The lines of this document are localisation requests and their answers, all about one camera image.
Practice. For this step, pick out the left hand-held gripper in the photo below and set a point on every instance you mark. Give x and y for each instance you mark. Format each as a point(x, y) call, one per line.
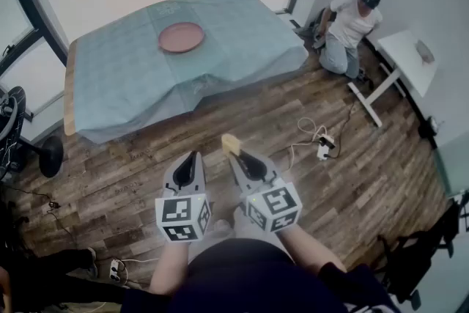
point(183, 216)

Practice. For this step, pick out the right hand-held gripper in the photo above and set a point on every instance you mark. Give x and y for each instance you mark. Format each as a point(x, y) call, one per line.
point(273, 207)

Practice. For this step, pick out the yellow sponge piece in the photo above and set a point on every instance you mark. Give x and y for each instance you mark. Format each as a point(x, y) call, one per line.
point(231, 144)

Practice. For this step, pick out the pink big plate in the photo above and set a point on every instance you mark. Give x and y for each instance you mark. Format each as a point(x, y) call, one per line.
point(179, 38)

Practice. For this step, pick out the person's right forearm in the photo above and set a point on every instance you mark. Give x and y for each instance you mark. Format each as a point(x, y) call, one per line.
point(308, 249)

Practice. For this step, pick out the person's left forearm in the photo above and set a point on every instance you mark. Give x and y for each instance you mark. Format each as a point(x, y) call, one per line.
point(170, 267)

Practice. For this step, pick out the white power strip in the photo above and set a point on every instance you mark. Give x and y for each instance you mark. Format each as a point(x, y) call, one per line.
point(324, 148)
point(115, 269)

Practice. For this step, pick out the person's black shirt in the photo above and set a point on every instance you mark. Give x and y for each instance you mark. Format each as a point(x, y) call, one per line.
point(256, 278)

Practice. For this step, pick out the teal checked tablecloth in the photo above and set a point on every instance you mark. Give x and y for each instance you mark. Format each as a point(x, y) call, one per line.
point(238, 40)

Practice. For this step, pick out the black round stand base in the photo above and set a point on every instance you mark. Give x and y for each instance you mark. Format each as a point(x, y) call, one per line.
point(51, 157)

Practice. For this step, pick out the wooden table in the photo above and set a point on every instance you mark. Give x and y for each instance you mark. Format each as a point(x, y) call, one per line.
point(69, 102)

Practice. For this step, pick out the dark backpack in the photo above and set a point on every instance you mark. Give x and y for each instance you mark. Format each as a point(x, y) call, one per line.
point(319, 29)

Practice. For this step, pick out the black office chair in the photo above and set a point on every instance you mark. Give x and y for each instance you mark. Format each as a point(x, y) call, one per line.
point(414, 260)

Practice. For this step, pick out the white desk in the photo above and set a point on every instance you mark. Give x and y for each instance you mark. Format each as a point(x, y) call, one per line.
point(406, 58)

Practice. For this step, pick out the pale teal cabinet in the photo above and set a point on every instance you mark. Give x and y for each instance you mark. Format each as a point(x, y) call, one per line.
point(454, 168)

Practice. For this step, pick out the grey object on desk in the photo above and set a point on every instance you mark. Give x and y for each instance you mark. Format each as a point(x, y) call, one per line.
point(425, 51)

